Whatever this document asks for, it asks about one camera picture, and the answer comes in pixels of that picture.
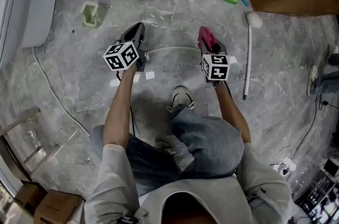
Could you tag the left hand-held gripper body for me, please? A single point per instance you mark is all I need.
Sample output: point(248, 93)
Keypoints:
point(121, 56)

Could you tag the small green cup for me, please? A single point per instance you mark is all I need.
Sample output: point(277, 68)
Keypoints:
point(88, 16)

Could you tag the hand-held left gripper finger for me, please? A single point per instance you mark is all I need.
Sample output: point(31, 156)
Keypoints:
point(130, 33)
point(141, 32)

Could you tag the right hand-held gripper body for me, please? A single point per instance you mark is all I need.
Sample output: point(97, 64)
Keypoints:
point(215, 68)

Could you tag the person's blue jeans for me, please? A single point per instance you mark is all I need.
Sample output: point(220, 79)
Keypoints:
point(212, 143)

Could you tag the wooden chair with brown seat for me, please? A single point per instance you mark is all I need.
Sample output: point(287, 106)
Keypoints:
point(13, 143)

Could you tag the person's left shoe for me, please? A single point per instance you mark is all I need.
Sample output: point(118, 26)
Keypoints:
point(165, 147)

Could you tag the person's right forearm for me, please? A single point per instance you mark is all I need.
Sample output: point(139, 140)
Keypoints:
point(233, 114)

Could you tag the grey sweatshirt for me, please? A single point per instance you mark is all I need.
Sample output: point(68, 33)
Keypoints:
point(198, 196)

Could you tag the pink cloth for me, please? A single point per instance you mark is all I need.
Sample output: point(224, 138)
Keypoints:
point(206, 36)

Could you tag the person's left forearm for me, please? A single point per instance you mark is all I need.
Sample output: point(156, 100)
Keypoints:
point(119, 111)

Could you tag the small closed cardboard box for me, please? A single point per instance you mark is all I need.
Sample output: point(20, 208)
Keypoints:
point(29, 197)

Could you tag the white toilet with tank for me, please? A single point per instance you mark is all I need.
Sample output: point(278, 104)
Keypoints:
point(37, 5)

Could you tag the white toilet brush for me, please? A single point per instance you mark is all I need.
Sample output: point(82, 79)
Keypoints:
point(254, 19)

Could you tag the person's right shoe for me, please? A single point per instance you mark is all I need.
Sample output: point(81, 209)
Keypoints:
point(182, 98)

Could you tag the torn cardboard box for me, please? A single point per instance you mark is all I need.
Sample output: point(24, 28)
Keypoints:
point(58, 207)

